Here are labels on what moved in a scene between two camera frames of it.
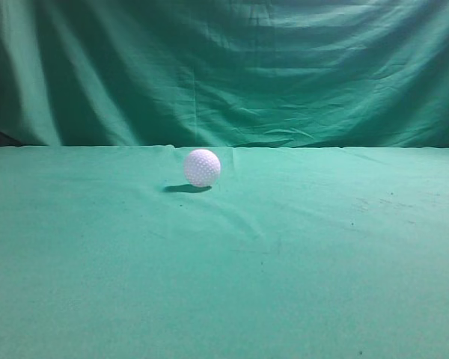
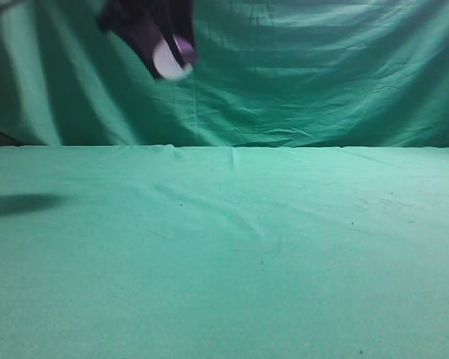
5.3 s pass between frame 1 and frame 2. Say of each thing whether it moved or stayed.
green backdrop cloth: stayed
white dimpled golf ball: moved
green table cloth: stayed
